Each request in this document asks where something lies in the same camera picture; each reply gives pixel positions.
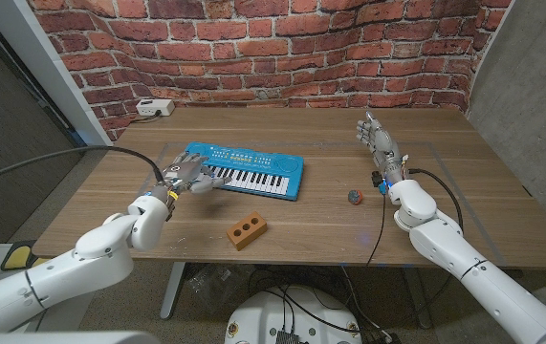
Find thin black hanging cable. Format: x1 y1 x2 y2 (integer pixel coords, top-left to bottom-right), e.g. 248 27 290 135
365 193 387 268

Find blue toy piano keyboard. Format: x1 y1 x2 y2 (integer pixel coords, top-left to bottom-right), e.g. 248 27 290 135
181 140 305 202

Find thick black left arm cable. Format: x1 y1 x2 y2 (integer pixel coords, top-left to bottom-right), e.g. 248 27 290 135
0 144 166 190

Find grey table leg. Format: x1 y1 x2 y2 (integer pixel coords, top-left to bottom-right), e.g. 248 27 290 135
404 267 434 330
159 261 187 320

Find black power strip cable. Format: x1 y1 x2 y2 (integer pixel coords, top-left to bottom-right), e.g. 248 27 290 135
131 110 163 124

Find red brick print backdrop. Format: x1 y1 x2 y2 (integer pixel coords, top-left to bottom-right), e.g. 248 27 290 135
26 0 513 140

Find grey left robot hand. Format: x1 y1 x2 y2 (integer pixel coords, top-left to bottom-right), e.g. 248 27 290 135
157 151 232 196

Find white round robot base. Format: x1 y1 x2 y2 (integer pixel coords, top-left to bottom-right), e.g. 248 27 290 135
224 285 363 344

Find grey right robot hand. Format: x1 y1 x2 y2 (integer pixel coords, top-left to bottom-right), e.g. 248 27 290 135
356 111 408 185

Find orange brick block with holes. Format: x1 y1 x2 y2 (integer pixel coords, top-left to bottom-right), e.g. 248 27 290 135
226 211 269 252

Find white backdrop frame panel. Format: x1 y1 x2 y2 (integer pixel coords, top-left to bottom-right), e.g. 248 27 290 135
0 0 114 149

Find white power strip box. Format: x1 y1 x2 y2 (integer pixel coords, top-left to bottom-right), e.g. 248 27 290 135
135 98 176 118

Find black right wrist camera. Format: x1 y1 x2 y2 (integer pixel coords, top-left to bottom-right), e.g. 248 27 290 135
370 170 388 196

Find yellow black foot pedal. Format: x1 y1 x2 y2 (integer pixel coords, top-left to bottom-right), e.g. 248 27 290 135
0 242 63 272

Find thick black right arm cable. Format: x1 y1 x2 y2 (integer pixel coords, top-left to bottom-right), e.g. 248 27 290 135
408 166 465 233

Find clear plastic bag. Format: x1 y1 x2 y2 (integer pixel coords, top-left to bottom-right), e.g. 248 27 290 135
186 263 250 312

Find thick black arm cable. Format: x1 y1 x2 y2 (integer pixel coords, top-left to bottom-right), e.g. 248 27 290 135
408 166 465 233
0 144 166 190

